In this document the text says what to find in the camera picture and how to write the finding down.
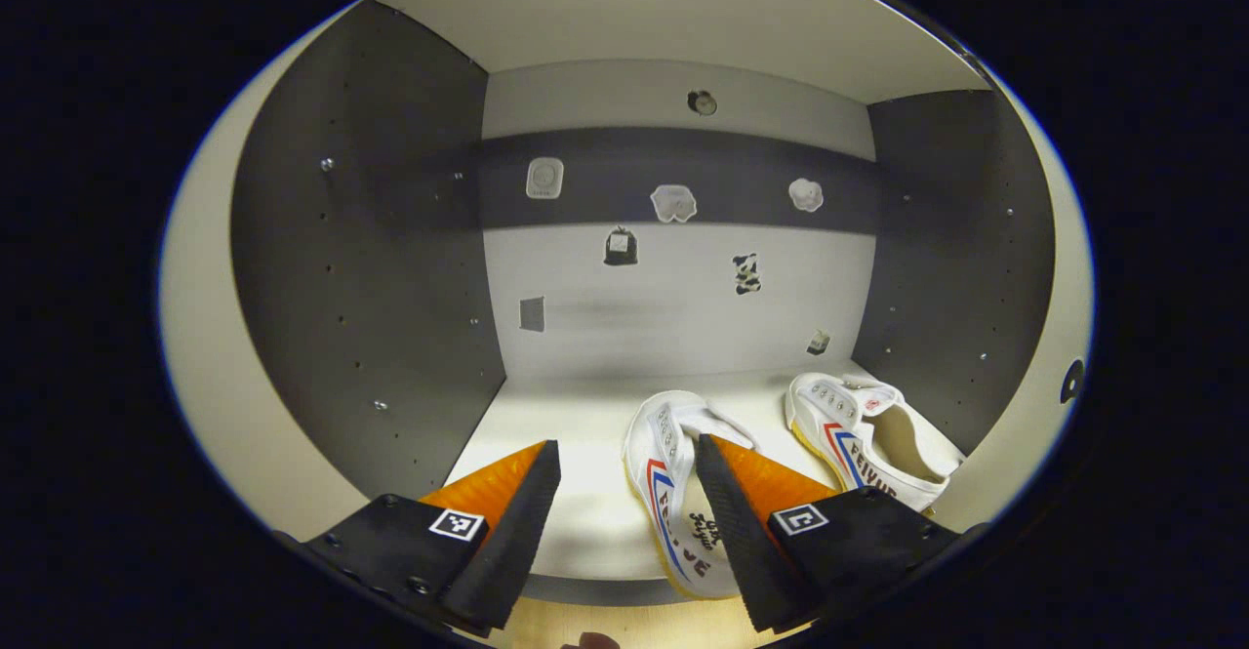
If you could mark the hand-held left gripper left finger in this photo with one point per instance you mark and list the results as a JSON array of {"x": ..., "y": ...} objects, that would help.
[{"x": 517, "y": 532}]

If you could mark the shoe cabinet door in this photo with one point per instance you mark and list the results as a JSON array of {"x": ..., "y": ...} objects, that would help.
[
  {"x": 1025, "y": 454},
  {"x": 210, "y": 356}
]

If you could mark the white shoe cabinet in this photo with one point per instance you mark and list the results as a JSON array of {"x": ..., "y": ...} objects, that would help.
[{"x": 683, "y": 317}]

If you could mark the white canvas shoe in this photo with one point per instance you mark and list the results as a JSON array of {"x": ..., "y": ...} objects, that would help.
[
  {"x": 839, "y": 415},
  {"x": 664, "y": 454}
]

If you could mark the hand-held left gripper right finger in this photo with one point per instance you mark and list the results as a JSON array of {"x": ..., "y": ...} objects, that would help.
[{"x": 742, "y": 542}]

